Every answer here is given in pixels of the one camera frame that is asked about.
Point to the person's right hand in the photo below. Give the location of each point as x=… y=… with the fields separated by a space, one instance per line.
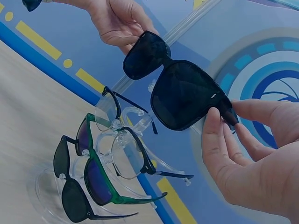
x=261 y=177

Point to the person's left hand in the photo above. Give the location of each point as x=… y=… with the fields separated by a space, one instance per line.
x=119 y=25

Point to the person's left thumb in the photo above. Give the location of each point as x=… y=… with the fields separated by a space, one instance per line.
x=119 y=42

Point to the person's right thumb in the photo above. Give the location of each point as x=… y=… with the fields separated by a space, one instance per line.
x=264 y=114

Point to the person's right fingers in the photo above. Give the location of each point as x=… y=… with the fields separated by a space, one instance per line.
x=217 y=140

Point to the person's left fingers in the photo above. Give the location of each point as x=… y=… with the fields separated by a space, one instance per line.
x=140 y=18

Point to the large black square sunglasses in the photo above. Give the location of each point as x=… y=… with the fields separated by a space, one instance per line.
x=187 y=93

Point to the clear acrylic glasses stand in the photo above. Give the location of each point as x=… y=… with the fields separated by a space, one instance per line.
x=139 y=120

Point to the black half-rim clear glasses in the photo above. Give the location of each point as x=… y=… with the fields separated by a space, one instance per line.
x=129 y=156

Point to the black wrist band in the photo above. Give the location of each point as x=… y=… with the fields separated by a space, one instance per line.
x=32 y=5

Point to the small black dark-lens sunglasses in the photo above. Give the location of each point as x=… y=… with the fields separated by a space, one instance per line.
x=72 y=198

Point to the green frame blue-lens sunglasses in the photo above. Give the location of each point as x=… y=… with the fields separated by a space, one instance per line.
x=100 y=182

